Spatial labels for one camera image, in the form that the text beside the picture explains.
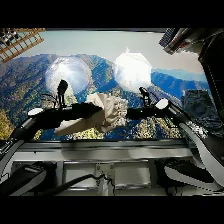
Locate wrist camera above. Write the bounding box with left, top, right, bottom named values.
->
left=138, top=86, right=152, bottom=108
left=55, top=79, right=70, bottom=108

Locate silver frame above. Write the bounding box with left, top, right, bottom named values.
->
left=0, top=139, right=224, bottom=197

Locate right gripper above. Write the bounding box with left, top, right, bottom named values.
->
left=125, top=106, right=150, bottom=121

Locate beige garment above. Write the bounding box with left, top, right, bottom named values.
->
left=54, top=92, right=130, bottom=136

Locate black cable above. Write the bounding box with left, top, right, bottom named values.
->
left=37, top=173, right=103, bottom=196

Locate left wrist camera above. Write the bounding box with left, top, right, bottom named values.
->
left=55, top=79, right=70, bottom=108

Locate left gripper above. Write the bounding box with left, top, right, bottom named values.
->
left=70, top=102, right=104, bottom=119

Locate wooden lattice rack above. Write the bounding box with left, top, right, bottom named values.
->
left=0, top=28, right=46, bottom=64

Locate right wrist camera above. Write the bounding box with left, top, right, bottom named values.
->
left=138, top=86, right=152, bottom=108

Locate heap of clothes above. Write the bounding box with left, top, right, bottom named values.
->
left=158, top=28, right=202, bottom=56

